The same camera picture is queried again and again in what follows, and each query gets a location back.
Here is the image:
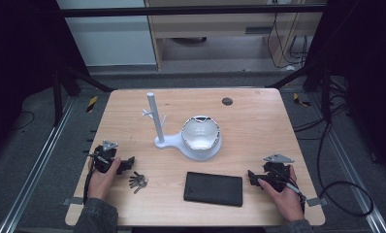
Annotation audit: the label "white key holder stand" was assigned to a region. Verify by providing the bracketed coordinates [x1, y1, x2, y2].
[142, 91, 223, 162]

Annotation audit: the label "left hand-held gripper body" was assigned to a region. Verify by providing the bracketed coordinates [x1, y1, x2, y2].
[89, 139, 119, 174]

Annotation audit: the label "hand-held gripper cable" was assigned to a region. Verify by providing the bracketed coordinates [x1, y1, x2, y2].
[82, 154, 97, 205]
[277, 174, 307, 213]

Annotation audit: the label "aluminium floor rail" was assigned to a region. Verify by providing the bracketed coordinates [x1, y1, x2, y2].
[0, 96, 77, 233]
[306, 93, 386, 233]

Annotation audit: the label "white bowl with silver rim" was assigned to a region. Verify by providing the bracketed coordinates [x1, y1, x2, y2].
[180, 115, 222, 151]

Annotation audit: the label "black metal stand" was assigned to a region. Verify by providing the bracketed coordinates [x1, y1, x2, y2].
[50, 59, 115, 127]
[266, 56, 334, 124]

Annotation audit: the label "white cabinet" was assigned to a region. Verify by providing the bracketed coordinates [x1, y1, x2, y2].
[56, 0, 157, 68]

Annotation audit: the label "bunch of keys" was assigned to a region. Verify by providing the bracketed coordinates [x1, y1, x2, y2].
[128, 171, 149, 194]

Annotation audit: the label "hanging black cables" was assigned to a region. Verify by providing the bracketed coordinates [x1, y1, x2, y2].
[267, 12, 309, 70]

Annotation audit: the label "right hand-held gripper cable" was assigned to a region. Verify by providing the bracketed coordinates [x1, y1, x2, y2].
[277, 174, 307, 213]

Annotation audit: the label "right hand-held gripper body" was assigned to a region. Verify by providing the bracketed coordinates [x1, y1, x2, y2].
[262, 153, 296, 193]

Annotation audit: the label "person's right hand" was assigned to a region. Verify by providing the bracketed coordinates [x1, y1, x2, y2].
[257, 164, 306, 223]

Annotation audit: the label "black wallet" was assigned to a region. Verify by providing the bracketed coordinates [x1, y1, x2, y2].
[183, 171, 243, 208]

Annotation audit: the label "thin black floor cable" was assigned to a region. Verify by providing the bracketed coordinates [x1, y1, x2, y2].
[10, 111, 36, 132]

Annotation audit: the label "black looped floor cable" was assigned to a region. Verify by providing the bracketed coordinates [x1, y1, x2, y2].
[316, 122, 375, 217]

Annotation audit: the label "black floor cables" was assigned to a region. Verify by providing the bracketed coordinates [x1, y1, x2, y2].
[292, 103, 352, 142]

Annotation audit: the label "left hand-held gripper cable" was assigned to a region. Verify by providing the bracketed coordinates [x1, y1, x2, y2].
[82, 154, 97, 205]

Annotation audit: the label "grey tape piece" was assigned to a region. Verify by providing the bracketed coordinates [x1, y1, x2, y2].
[306, 197, 329, 208]
[62, 196, 85, 206]

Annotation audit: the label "black horizontal frame bar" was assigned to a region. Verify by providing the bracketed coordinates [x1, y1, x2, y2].
[59, 4, 328, 18]

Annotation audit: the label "black curtain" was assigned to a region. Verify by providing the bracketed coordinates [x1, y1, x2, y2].
[0, 0, 89, 158]
[310, 0, 386, 178]

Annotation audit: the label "yellow and black tape strip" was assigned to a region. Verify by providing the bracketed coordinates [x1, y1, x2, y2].
[85, 95, 99, 114]
[293, 92, 311, 108]

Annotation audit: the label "light wooden desk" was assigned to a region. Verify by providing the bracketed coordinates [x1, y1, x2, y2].
[145, 0, 328, 71]

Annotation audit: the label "person's left hand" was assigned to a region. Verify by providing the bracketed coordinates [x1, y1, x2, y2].
[87, 157, 122, 202]

